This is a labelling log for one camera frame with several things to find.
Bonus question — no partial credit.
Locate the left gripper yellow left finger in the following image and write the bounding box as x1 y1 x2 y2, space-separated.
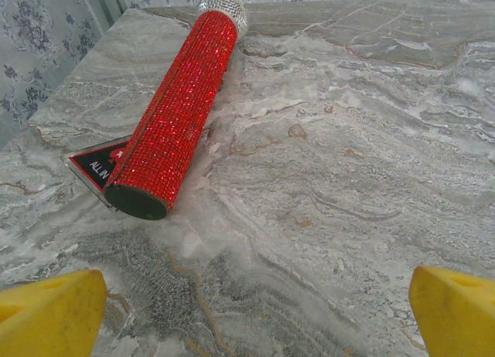
0 269 108 357

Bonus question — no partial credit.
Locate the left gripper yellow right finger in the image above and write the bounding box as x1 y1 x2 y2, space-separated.
408 266 495 357

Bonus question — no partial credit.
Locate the aluminium corner post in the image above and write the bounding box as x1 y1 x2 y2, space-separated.
94 0 131 26

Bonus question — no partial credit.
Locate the red glitter microphone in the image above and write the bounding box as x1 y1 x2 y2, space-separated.
104 0 251 222

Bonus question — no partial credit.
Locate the black red triangular card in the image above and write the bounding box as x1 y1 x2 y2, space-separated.
67 141 131 213

